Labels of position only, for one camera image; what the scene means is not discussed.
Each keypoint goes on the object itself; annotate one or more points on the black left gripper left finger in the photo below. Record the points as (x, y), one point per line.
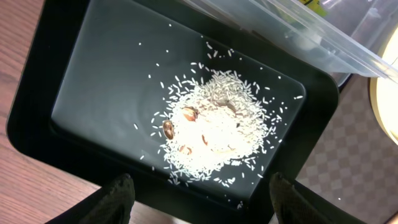
(111, 204)

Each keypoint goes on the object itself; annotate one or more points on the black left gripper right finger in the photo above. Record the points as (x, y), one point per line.
(295, 204)

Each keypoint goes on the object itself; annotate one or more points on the pile of rice grains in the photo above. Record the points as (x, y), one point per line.
(208, 115)

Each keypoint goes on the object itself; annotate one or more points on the green snack wrapper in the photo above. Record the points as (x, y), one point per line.
(315, 6)

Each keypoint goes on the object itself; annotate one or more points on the black waste tray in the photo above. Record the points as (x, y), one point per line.
(101, 77)

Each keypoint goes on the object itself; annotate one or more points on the clear plastic waste bin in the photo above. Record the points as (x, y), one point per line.
(347, 40)

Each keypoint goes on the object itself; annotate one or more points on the yellow plate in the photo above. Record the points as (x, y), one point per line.
(383, 93)

